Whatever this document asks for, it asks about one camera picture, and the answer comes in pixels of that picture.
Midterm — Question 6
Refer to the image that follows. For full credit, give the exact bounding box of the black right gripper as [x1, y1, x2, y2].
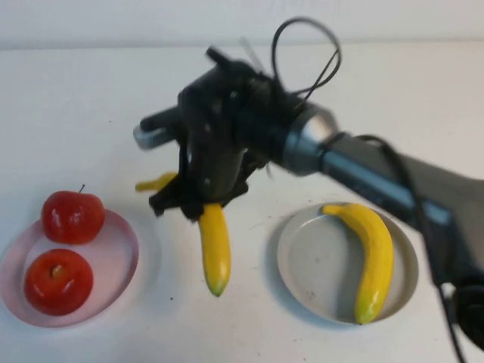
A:
[148, 70, 250, 223]

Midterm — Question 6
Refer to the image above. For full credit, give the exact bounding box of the yellow plastic banana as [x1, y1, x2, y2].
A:
[135, 172, 232, 298]
[321, 203, 395, 325]

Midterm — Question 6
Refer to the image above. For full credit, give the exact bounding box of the red apple with thin stem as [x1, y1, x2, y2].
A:
[40, 184, 106, 245]

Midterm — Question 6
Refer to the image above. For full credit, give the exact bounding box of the pale pink round plate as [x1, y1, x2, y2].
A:
[0, 207, 140, 328]

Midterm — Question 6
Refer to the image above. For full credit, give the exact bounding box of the pale grey-blue round plate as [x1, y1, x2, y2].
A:
[276, 202, 420, 324]

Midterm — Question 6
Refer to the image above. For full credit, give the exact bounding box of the white zip tie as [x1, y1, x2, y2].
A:
[240, 35, 262, 72]

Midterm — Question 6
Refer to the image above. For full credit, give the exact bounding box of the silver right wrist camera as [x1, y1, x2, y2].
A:
[132, 107, 182, 151]

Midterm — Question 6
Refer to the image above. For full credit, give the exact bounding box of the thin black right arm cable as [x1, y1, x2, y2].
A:
[271, 17, 343, 105]

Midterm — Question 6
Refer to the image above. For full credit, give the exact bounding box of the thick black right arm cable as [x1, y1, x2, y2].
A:
[321, 132, 470, 363]

